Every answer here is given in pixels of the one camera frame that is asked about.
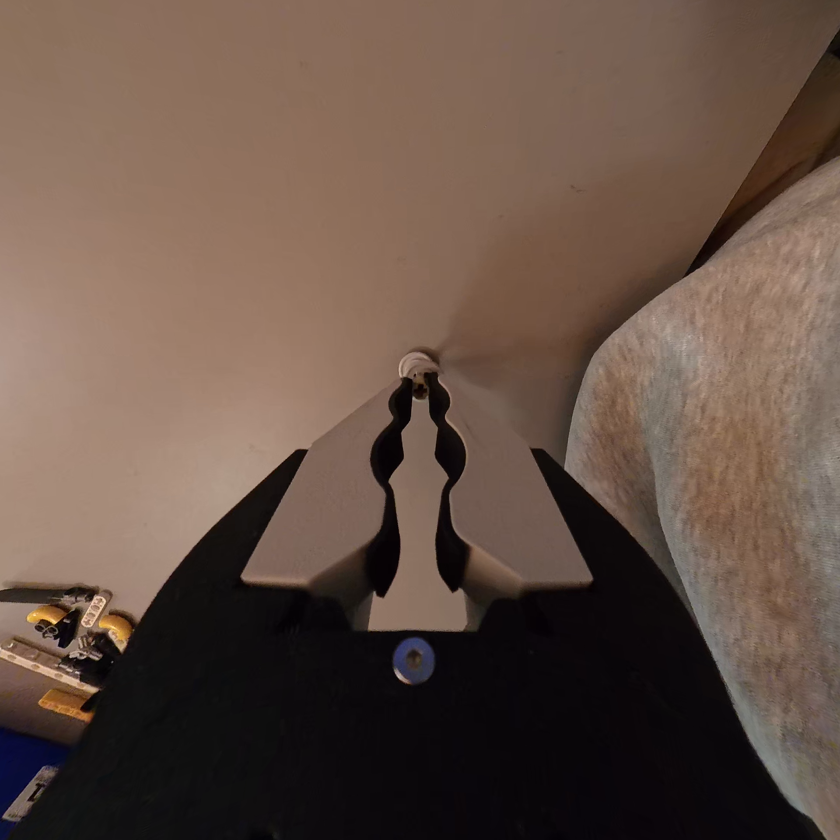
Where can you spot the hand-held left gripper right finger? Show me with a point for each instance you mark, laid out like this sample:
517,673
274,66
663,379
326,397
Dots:
518,518

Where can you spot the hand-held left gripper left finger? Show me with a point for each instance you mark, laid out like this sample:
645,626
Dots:
308,518

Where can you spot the black lego axle with discs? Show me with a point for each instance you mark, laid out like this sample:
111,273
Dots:
417,362

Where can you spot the person's grey sweatshirt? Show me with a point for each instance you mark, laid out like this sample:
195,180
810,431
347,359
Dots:
735,492

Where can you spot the blue plastic bin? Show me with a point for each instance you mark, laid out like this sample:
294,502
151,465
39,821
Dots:
26,754

